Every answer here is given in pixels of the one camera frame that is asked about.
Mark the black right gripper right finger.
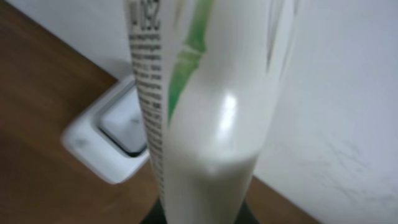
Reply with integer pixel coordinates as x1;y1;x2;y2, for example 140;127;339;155
234;200;259;224

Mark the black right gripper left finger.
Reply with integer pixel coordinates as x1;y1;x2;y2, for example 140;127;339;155
140;198;167;224

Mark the white tube with cork cap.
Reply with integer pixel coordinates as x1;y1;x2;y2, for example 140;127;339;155
125;0;299;223

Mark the white barcode scanner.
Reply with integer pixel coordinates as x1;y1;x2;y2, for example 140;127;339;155
61;75;149;184

